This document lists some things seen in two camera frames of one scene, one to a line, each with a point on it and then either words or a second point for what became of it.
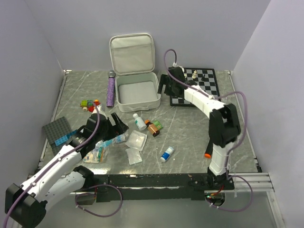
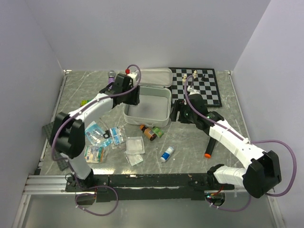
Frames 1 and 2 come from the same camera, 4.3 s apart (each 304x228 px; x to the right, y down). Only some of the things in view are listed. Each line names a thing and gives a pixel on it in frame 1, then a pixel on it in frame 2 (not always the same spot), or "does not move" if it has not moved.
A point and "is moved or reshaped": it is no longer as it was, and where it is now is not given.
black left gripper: [116, 129] → [135, 100]
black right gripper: [165, 80] → [179, 106]
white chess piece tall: [194, 74] does not move
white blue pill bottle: [166, 154] does not move
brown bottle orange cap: [152, 128] → [148, 132]
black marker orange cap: [209, 150] does not move
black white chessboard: [205, 79] does not move
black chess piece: [203, 78] does not move
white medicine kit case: [132, 60] → [155, 97]
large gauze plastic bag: [136, 140] is moved or reshaped
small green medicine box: [158, 124] → [158, 131]
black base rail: [163, 187] does not move
